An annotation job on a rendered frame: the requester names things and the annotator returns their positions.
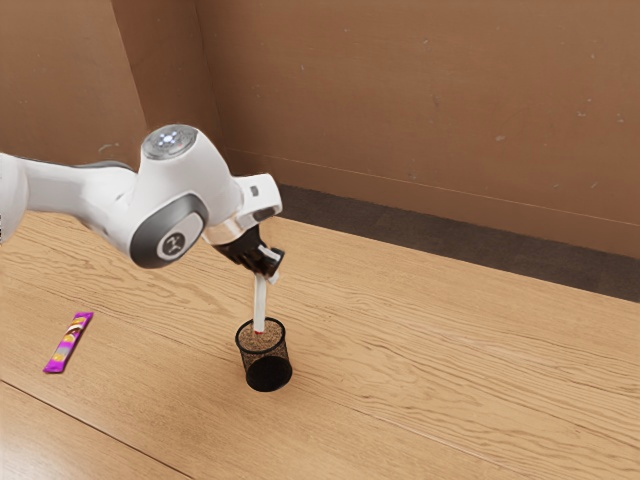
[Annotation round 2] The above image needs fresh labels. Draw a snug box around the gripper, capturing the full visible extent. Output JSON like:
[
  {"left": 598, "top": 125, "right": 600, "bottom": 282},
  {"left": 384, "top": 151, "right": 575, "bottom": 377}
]
[{"left": 213, "top": 225, "right": 287, "bottom": 285}]

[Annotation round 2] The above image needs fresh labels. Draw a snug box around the purple snack bar wrapper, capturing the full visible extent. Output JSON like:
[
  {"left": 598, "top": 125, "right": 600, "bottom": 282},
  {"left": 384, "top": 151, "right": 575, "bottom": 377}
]
[{"left": 42, "top": 311, "right": 95, "bottom": 375}]

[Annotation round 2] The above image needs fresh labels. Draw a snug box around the black mesh pen holder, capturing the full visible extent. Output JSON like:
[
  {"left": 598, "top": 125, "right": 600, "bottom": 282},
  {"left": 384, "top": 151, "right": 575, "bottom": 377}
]
[{"left": 234, "top": 316, "right": 294, "bottom": 394}]

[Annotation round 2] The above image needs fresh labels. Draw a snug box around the white pen with red tip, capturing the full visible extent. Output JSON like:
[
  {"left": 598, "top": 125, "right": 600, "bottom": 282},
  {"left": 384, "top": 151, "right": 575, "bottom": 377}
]
[{"left": 252, "top": 272, "right": 270, "bottom": 335}]

